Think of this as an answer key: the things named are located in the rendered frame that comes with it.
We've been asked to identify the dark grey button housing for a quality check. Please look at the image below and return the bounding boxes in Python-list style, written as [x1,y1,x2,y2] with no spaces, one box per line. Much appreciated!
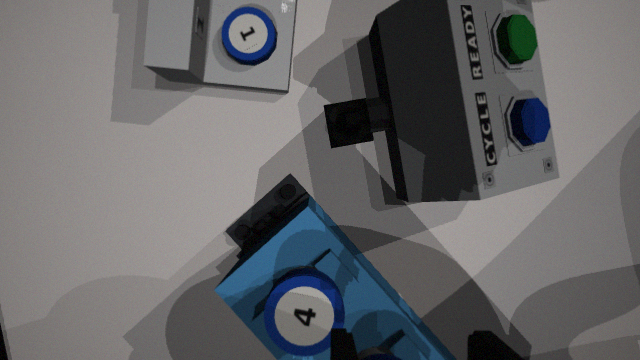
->
[324,0,560,203]

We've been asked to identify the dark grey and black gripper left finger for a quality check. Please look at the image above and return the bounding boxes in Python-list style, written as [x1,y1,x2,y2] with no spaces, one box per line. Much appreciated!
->
[330,328,359,360]

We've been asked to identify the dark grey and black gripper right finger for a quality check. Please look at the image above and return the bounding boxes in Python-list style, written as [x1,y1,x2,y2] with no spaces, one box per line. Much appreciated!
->
[467,330,524,360]

